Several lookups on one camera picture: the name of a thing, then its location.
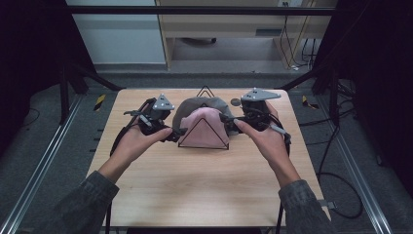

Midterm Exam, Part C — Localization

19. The grey knitted beanie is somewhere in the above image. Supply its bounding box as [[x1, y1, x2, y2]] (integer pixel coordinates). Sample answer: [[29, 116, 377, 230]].
[[171, 96, 239, 137]]

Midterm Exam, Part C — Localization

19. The thin black floor cable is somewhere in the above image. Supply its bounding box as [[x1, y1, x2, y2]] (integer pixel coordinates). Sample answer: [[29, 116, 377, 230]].
[[21, 107, 41, 129]]

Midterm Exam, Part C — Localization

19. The black curtain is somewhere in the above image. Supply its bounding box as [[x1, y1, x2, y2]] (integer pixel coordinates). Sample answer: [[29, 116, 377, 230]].
[[0, 0, 98, 157], [311, 0, 413, 196]]

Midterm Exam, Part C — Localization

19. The aluminium floor rail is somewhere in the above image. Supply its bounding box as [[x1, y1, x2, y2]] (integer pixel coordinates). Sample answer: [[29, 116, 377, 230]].
[[316, 96, 394, 234], [0, 94, 84, 234]]

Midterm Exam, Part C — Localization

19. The person's left hand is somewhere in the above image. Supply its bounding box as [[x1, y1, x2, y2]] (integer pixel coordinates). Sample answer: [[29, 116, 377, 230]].
[[111, 120, 174, 167]]

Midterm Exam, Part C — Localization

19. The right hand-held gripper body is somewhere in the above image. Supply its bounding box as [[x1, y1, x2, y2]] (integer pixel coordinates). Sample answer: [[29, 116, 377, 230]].
[[240, 86, 282, 133]]

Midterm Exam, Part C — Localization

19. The yellow black hazard tape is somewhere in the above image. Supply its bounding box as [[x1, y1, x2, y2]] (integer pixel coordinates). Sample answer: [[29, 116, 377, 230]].
[[301, 95, 320, 111], [93, 94, 107, 112]]

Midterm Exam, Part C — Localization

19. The right hand-held gripper cable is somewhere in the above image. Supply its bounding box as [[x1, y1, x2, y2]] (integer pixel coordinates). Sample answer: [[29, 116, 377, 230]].
[[268, 113, 293, 234]]

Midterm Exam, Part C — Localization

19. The pink knitted beanie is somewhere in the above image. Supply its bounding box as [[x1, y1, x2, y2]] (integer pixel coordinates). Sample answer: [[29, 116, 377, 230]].
[[179, 106, 230, 150]]

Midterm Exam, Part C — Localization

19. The left hand-held gripper cable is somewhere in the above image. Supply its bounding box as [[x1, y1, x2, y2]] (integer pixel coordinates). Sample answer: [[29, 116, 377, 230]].
[[104, 97, 158, 234]]

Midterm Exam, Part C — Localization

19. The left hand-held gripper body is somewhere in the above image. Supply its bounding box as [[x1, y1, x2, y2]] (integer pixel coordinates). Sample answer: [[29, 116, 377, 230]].
[[123, 93, 175, 137]]

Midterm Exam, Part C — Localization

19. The person's right hand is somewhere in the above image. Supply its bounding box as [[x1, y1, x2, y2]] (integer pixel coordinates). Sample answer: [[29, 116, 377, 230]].
[[233, 101, 292, 167]]

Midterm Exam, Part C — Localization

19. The yellow hanging cable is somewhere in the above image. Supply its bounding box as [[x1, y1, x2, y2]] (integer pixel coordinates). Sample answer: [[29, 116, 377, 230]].
[[281, 0, 318, 70]]

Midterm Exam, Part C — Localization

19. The light wooden desk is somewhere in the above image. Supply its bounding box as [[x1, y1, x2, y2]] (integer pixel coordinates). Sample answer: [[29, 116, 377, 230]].
[[155, 0, 339, 71]]

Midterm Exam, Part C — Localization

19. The long black floor cable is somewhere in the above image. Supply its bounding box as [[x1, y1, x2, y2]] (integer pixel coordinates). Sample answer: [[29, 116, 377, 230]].
[[298, 106, 364, 219]]

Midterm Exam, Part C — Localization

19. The grey metal table bracket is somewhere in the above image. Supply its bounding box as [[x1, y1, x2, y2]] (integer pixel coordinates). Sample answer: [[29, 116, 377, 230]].
[[318, 199, 338, 210]]

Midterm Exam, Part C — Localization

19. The black horizontal frame bar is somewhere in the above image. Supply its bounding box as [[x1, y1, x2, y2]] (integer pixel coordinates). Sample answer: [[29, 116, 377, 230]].
[[66, 5, 339, 17]]

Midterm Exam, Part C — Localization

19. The hand-held gripper cable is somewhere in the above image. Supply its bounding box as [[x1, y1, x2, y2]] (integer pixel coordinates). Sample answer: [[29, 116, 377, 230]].
[[268, 113, 293, 234], [104, 97, 158, 234]]

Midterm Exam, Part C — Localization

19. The black hanging cable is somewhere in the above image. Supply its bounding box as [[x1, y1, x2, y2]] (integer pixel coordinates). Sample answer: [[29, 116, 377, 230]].
[[279, 2, 294, 69]]

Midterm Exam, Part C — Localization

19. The white cabinet panel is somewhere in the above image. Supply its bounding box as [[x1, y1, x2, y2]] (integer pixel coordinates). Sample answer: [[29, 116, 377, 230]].
[[65, 0, 168, 65]]

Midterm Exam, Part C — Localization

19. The black wire triangular rack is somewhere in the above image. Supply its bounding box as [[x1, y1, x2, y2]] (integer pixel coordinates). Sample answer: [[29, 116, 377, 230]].
[[177, 85, 230, 151]]

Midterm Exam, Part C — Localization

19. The black metal stand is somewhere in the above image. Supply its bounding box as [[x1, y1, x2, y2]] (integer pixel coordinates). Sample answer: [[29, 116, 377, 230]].
[[57, 60, 127, 127], [276, 63, 343, 128]]

